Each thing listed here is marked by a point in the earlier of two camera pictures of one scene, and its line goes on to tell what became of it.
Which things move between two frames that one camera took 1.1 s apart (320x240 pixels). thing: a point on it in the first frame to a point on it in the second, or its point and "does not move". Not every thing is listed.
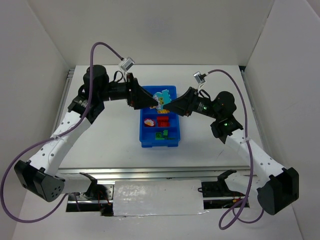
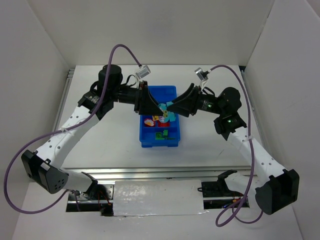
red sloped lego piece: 163,124 does not move
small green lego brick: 158,136 does not move
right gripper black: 191,102 does not move
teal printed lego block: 158,97 to 167,115
